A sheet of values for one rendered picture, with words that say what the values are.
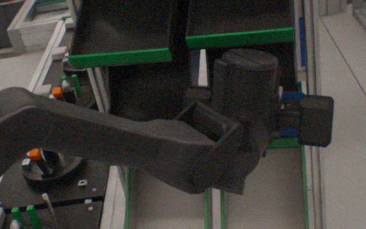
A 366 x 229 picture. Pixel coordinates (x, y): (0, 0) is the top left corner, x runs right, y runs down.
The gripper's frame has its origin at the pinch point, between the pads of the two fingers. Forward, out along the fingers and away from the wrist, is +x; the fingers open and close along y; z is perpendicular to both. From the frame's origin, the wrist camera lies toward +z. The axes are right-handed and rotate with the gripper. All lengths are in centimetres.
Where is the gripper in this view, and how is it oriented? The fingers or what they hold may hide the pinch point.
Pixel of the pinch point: (263, 102)
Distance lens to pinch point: 73.7
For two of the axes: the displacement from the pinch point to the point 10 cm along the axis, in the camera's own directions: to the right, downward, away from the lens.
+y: -9.5, -0.9, 3.1
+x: 3.2, -3.3, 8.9
